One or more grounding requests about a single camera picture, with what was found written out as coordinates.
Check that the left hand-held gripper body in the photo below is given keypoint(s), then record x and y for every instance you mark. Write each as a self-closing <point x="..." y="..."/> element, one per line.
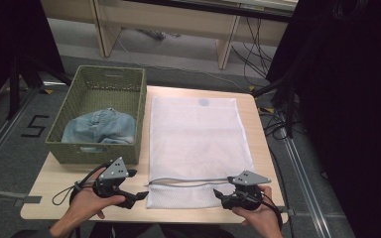
<point x="114" y="173"/>

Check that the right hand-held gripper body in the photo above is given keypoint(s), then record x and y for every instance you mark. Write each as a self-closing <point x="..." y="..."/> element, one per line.
<point x="249" y="196"/>

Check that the light blue jeans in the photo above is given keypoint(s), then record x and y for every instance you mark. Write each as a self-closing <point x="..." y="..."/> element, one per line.
<point x="102" y="127"/>

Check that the white mesh laundry bag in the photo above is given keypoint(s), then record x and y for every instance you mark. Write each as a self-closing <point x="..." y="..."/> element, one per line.
<point x="198" y="139"/>

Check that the green woven basket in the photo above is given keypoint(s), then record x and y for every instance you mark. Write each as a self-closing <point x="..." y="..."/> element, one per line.
<point x="109" y="86"/>

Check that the person's right hand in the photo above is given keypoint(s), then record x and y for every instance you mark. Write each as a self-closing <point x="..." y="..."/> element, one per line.
<point x="264" y="218"/>

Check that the person's left hand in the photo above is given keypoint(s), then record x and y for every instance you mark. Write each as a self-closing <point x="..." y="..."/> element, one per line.
<point x="87" y="203"/>

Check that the grey tape strip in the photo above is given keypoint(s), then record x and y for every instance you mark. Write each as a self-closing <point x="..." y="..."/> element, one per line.
<point x="282" y="210"/>
<point x="29" y="200"/>

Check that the person's dark trousers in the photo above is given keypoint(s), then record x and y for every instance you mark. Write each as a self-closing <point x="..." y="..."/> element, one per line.
<point x="165" y="231"/>

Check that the black tripod stand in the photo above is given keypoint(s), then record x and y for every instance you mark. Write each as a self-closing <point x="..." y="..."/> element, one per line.
<point x="289" y="99"/>
<point x="15" y="86"/>

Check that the black curtain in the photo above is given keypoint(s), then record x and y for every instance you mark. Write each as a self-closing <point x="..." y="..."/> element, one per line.
<point x="10" y="33"/>
<point x="350" y="99"/>

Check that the grey power strip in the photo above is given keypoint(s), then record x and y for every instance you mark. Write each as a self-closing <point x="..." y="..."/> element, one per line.
<point x="158" y="34"/>

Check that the light wooden desk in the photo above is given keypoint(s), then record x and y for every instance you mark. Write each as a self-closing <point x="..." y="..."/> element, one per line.
<point x="165" y="20"/>

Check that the metal floor rail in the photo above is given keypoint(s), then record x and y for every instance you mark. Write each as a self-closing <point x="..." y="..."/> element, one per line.
<point x="3" y="132"/>
<point x="306" y="185"/>

